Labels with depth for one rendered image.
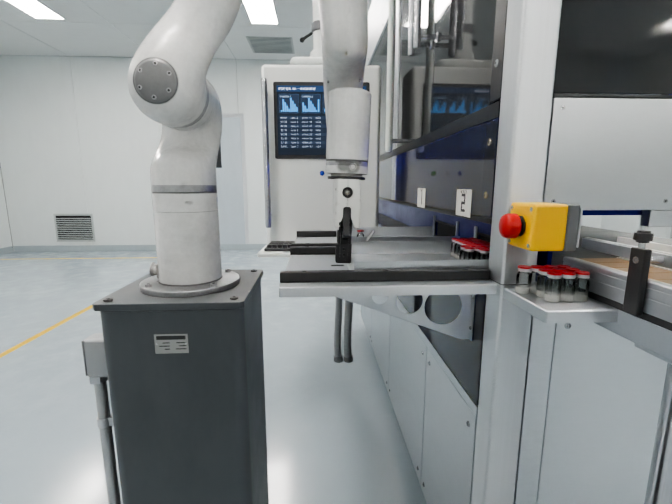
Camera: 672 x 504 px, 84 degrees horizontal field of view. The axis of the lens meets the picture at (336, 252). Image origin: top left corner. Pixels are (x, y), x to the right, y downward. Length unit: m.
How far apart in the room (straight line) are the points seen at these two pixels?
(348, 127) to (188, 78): 0.28
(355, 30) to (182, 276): 0.55
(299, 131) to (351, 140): 0.95
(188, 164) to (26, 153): 6.94
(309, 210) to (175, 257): 0.98
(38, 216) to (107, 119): 1.92
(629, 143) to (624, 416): 0.52
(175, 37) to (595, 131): 0.72
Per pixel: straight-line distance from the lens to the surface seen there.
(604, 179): 0.81
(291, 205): 1.66
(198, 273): 0.76
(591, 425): 0.96
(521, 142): 0.73
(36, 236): 7.69
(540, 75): 0.75
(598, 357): 0.89
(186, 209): 0.74
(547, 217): 0.65
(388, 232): 1.33
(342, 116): 0.73
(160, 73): 0.71
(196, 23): 0.77
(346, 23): 0.77
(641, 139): 0.85
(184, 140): 0.82
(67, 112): 7.34
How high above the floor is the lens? 1.06
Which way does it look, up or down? 10 degrees down
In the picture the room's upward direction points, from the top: straight up
